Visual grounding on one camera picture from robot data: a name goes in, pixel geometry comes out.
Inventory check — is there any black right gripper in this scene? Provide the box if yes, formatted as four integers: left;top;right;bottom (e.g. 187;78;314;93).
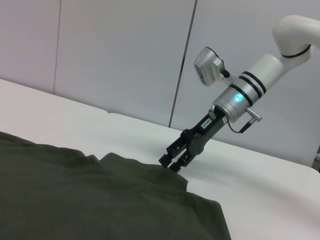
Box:
158;109;228;174

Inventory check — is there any dark green shirt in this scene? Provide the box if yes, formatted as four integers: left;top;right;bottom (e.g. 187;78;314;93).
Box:
0;131;233;240

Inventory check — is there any silver right gripper knob fitting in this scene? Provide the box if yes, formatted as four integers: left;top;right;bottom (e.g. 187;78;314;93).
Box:
208;104;219;119

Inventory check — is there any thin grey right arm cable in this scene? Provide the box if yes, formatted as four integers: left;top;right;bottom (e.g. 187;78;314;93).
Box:
225;120;252;134

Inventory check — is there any silver right arm cable plug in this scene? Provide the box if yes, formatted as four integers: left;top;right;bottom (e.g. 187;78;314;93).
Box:
245;107;263;123

